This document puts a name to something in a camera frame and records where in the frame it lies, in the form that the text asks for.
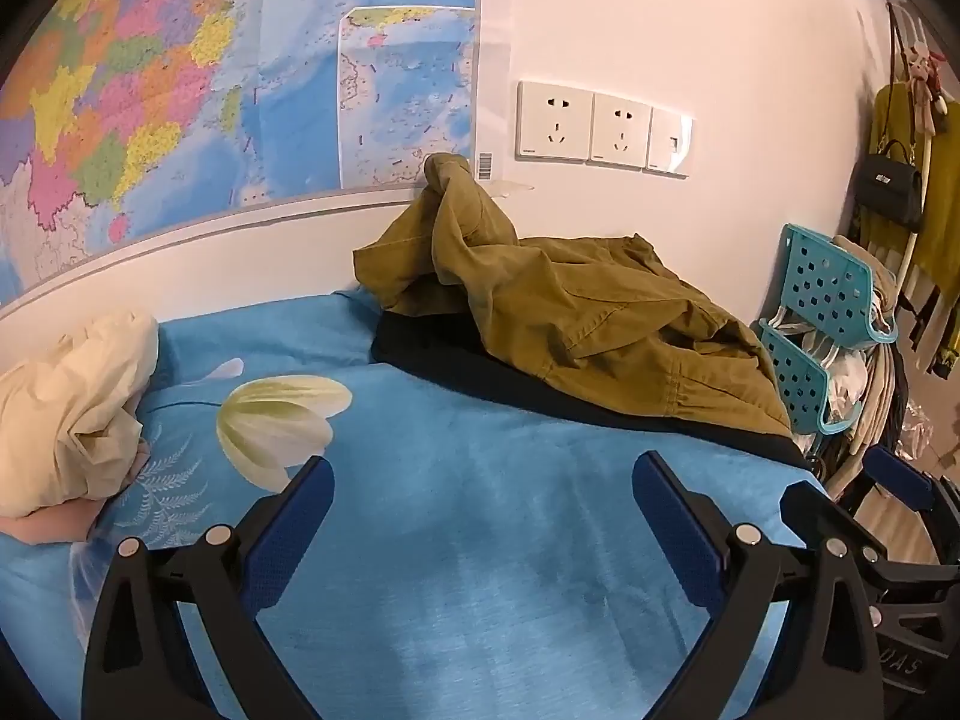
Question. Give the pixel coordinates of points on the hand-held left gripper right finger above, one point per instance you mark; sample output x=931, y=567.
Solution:
x=675, y=525

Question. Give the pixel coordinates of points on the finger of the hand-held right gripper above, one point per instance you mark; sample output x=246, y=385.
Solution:
x=896, y=476
x=817, y=514

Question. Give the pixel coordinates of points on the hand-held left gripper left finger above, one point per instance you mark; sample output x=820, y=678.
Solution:
x=292, y=517

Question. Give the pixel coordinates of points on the olive green jacket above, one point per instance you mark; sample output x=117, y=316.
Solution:
x=585, y=307

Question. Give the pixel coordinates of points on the white cloth in rack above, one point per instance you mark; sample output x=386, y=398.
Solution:
x=844, y=386

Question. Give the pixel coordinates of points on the blue flower print bedsheet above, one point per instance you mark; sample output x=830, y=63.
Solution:
x=487, y=480

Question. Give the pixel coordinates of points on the teal plastic storage rack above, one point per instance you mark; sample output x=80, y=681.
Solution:
x=825, y=285

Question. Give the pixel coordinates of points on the black garment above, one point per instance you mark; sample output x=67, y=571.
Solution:
x=427, y=349

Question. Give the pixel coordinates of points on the pink cloth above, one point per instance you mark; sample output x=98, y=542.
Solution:
x=45, y=525

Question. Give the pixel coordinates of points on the yellow green hanging garment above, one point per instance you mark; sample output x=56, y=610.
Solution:
x=941, y=232

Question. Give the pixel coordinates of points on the cream crumpled cloth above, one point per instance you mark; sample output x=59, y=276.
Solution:
x=67, y=412

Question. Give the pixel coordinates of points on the black handbag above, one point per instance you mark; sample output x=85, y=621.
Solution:
x=889, y=184

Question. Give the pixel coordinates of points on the plush toy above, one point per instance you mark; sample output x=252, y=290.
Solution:
x=921, y=82

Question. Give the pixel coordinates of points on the white wall socket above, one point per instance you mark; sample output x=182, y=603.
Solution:
x=553, y=120
x=619, y=129

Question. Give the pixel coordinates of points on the colourful wall map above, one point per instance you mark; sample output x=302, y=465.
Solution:
x=187, y=75

